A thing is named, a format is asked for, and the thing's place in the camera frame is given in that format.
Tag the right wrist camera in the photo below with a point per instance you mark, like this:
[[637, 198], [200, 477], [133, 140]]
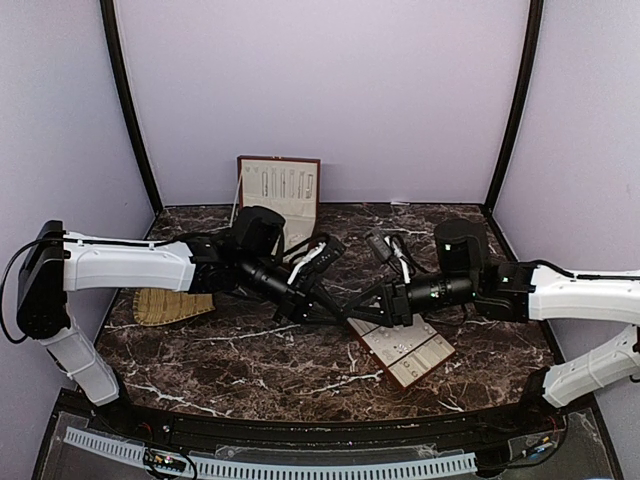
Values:
[[462, 249]]

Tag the black left frame post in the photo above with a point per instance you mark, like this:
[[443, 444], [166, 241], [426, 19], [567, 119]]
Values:
[[121, 80]]

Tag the black right frame post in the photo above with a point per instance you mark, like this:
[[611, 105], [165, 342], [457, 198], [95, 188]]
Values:
[[528, 55]]

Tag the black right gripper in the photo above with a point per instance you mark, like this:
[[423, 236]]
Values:
[[395, 307]]

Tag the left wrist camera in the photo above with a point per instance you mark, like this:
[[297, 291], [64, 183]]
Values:
[[260, 234]]

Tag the white slotted cable duct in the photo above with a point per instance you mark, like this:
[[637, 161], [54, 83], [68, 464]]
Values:
[[253, 463]]

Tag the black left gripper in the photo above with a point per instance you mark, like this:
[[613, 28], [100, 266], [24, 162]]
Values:
[[298, 301]]

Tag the black frame post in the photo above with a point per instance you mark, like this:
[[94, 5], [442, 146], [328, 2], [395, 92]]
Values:
[[121, 80], [528, 55]]

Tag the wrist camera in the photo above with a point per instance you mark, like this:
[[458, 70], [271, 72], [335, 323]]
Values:
[[260, 234], [462, 249]]

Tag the brown jewelry display tray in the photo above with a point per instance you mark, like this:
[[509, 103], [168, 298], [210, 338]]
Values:
[[406, 354]]

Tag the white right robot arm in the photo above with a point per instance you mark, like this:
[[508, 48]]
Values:
[[522, 292]]

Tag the woven bamboo tray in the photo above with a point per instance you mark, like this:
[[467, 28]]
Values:
[[160, 307]]

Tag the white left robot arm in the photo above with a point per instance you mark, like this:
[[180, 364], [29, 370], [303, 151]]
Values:
[[58, 262]]

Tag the red wooden jewelry box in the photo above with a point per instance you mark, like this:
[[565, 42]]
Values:
[[289, 186]]

